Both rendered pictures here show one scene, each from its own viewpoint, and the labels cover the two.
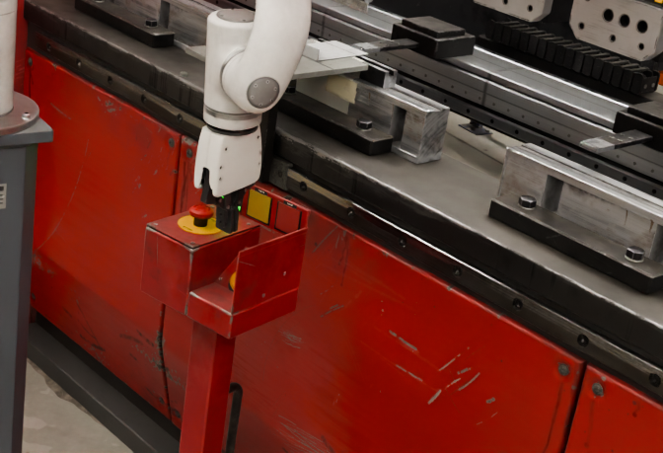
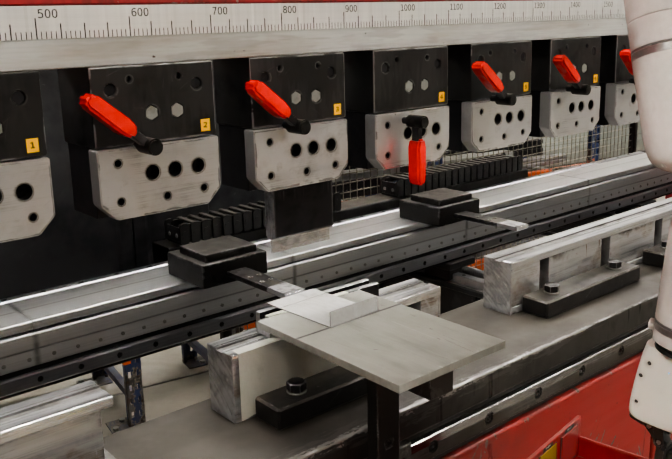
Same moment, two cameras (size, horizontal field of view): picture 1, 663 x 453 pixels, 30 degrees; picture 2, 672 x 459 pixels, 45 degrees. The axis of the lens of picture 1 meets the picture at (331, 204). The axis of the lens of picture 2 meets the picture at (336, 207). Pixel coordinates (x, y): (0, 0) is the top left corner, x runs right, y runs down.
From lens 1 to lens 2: 2.30 m
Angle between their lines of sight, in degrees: 80
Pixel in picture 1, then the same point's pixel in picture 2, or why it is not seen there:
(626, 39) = (583, 120)
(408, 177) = not seen: hidden behind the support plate
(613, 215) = (579, 255)
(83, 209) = not seen: outside the picture
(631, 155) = (426, 241)
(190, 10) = (18, 434)
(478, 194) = (497, 321)
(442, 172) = not seen: hidden behind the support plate
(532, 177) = (530, 271)
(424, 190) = (515, 341)
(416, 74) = (209, 311)
